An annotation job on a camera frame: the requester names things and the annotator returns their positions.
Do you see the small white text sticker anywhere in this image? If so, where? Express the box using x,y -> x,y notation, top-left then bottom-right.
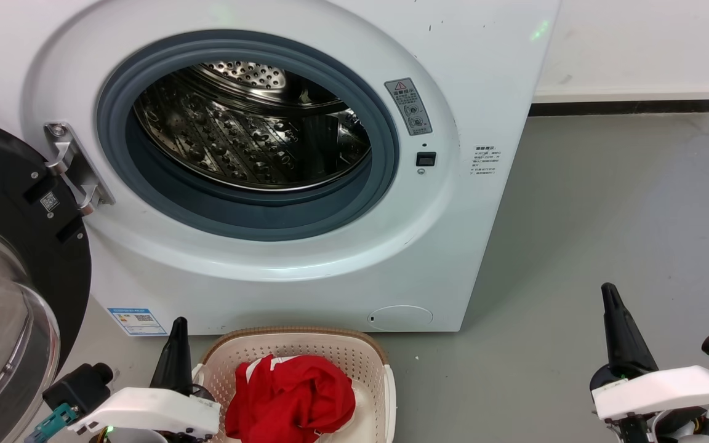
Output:
471,145 -> 503,177

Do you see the cream perforated laundry basket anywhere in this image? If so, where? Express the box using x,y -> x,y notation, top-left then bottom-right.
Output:
191,326 -> 397,443

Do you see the silver metal door hinge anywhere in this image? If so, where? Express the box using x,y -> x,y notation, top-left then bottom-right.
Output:
44,122 -> 115,216

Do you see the white front-load washing machine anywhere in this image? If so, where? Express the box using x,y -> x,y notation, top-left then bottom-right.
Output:
0,0 -> 561,336

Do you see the red garment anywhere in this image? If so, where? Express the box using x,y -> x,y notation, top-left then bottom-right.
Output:
225,354 -> 356,443

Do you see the grey warning label sticker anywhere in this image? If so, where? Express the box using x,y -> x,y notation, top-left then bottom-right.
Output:
384,78 -> 433,137

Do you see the teal cable connector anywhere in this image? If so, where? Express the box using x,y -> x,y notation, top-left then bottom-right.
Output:
24,403 -> 78,443

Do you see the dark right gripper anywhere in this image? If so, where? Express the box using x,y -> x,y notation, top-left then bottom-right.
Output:
601,283 -> 709,443

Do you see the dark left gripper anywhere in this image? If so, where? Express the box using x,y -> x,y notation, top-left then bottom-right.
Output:
90,317 -> 214,443

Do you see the stainless steel washing machine drum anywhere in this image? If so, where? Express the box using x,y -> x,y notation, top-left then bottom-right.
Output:
133,60 -> 372,191

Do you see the round white filter cover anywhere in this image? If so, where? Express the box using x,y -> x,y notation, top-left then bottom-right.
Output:
367,305 -> 434,332

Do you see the grey rubber door gasket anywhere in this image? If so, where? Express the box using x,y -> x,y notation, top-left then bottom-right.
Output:
96,30 -> 400,242

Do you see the blue energy label sticker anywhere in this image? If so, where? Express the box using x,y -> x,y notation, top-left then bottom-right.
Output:
107,307 -> 168,337

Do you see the black washer door with glass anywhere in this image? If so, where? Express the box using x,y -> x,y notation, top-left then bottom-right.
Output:
0,114 -> 92,443

